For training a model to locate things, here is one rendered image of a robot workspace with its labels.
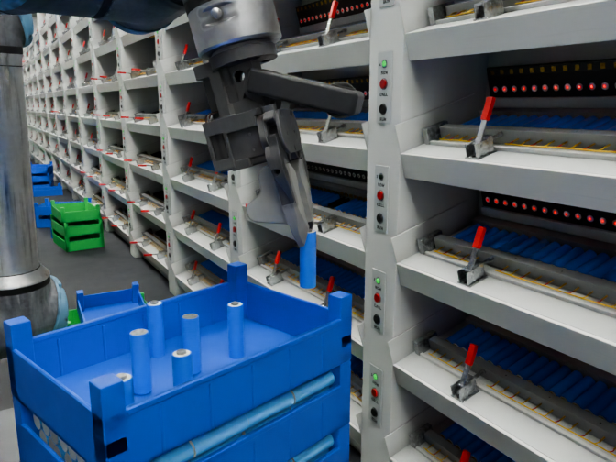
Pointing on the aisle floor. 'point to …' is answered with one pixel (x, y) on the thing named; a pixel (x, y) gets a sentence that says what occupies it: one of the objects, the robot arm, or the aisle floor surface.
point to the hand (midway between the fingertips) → (308, 231)
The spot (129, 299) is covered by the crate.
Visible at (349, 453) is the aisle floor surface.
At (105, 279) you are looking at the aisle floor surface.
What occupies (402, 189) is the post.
